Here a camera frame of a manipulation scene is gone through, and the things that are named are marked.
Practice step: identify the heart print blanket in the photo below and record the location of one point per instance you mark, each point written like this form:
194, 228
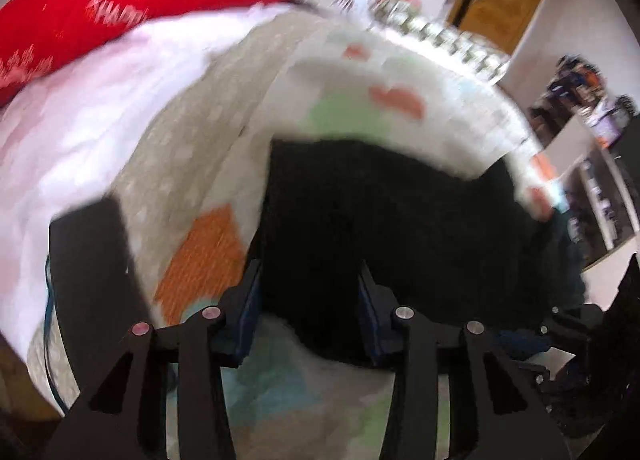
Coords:
340, 105

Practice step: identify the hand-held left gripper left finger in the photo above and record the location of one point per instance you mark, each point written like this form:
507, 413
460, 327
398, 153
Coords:
250, 305

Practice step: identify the red printed pillow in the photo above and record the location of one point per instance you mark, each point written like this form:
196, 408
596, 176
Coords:
100, 5

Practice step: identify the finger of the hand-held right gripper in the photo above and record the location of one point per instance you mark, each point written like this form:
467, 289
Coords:
570, 322
552, 390

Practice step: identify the white cluttered shelf unit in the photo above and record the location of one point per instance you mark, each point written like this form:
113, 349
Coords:
595, 180

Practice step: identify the white bed sheet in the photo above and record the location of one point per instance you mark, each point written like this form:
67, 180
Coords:
75, 130

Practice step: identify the olive polka dot pillow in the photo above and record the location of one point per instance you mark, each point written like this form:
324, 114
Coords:
450, 40

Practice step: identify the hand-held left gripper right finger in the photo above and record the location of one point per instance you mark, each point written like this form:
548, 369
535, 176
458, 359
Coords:
369, 322

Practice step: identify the black pants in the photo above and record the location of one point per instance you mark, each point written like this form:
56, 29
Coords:
400, 220

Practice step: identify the black flat object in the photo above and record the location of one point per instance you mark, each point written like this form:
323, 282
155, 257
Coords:
90, 265

